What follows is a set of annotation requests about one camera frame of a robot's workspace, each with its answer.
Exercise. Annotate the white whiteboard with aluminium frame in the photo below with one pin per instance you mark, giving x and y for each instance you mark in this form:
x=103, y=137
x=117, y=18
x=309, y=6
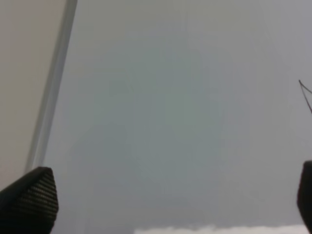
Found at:
x=182, y=117

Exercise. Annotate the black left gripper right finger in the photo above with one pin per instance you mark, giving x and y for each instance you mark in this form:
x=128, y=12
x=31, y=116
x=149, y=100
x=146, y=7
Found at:
x=304, y=195

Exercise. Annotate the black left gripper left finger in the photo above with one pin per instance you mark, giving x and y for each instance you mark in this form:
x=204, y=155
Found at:
x=30, y=204

